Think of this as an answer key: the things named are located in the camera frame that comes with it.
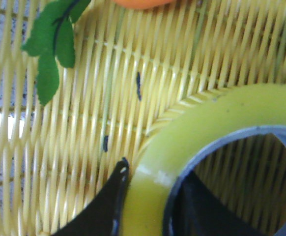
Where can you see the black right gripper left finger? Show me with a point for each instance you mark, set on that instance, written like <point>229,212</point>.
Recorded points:
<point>102,216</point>

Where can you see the yellow tape roll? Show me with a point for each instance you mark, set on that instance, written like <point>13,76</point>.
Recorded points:
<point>230,115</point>

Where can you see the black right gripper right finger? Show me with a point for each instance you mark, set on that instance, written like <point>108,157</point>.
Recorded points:
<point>203,214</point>

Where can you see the yellow wicker basket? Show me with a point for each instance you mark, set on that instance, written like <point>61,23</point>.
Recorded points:
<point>135,71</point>

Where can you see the orange toy carrot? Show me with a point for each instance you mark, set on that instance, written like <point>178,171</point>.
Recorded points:
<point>52,37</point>

